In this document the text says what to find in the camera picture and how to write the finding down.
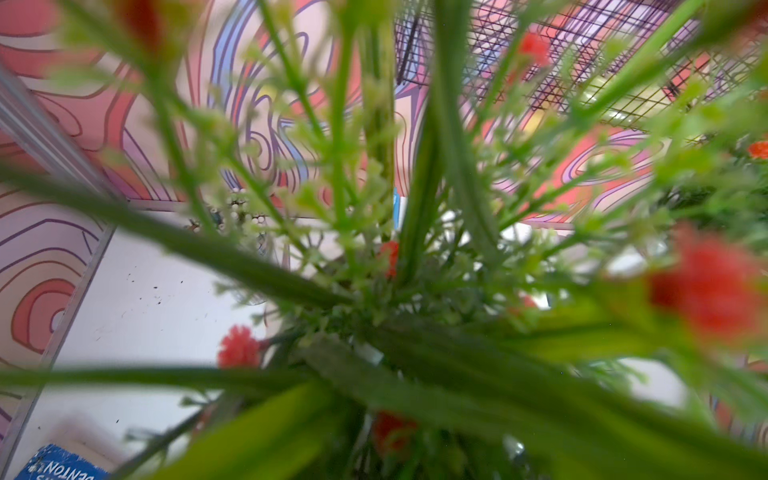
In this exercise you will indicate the blue children's book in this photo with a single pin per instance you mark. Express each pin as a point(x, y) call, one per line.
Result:
point(52, 462)

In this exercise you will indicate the black wire basket back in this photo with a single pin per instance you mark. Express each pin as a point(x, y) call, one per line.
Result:
point(567, 54)

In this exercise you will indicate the orange flower pot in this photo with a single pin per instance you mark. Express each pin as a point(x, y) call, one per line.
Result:
point(416, 349)

